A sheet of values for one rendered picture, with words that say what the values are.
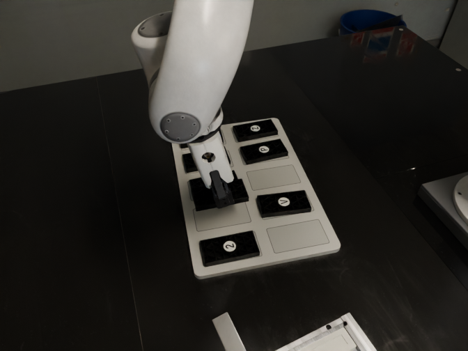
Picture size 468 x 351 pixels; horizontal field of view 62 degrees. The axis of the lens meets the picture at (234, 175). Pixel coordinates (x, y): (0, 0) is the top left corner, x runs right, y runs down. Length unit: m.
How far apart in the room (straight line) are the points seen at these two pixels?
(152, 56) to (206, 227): 0.37
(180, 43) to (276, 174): 0.49
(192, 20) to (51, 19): 2.02
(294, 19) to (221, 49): 2.34
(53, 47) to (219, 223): 1.89
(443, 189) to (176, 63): 0.63
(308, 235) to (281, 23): 2.10
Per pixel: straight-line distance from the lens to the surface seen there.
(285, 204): 0.77
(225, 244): 0.71
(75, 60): 2.52
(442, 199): 0.86
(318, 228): 0.76
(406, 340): 0.70
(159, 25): 0.51
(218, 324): 0.43
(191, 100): 0.43
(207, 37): 0.42
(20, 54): 2.52
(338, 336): 0.64
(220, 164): 0.60
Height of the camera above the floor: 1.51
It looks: 45 degrees down
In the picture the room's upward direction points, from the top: straight up
